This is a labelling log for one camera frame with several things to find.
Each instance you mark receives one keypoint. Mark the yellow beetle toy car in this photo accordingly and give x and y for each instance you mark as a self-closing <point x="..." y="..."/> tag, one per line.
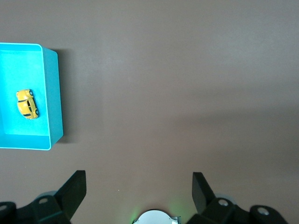
<point x="26" y="105"/>

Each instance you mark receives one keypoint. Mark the teal plastic bin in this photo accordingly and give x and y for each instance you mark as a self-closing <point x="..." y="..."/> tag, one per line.
<point x="23" y="67"/>

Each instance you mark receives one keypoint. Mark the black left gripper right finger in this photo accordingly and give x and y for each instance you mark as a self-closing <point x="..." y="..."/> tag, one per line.
<point x="202" y="193"/>

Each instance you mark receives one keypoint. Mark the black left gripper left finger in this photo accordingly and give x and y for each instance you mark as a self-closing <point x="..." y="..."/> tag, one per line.
<point x="72" y="193"/>

